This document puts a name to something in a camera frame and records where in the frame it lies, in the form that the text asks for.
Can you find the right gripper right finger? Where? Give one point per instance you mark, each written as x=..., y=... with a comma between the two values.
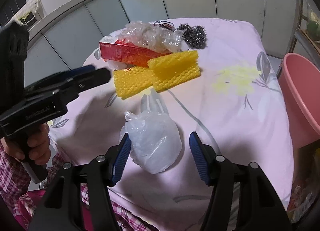
x=202, y=155

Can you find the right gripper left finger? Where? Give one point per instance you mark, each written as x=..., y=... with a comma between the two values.
x=119, y=157

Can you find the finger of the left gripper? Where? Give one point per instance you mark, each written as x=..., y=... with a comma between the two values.
x=72, y=87
x=75, y=72

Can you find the white plastic bag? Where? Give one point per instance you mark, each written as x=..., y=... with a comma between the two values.
x=155, y=140

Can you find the red cardboard box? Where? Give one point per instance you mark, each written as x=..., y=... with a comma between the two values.
x=112, y=49

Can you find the yellow foam net front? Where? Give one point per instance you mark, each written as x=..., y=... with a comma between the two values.
x=129, y=82

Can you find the yellow foam net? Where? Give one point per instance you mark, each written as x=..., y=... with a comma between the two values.
x=174, y=64
x=129, y=82

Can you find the yellow foam net back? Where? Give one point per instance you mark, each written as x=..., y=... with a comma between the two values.
x=174, y=64

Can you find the colourful cartoon wrapper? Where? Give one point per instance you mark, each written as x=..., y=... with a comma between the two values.
x=165, y=24

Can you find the white kitchen cabinet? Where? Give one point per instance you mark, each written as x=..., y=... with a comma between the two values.
x=67, y=31

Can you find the person's left hand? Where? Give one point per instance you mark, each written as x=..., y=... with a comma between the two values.
x=39, y=143

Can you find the pink floral tablecloth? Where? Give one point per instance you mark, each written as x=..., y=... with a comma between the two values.
x=236, y=106

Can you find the plaid pink sleeve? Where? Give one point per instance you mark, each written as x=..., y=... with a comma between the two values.
x=22, y=203

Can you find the clear crumpled plastic wrap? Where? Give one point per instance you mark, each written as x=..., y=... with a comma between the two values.
x=147, y=35

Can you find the steel wool scrubber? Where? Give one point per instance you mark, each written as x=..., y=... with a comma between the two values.
x=194, y=36

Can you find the pink plastic basin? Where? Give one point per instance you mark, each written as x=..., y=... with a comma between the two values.
x=299, y=82

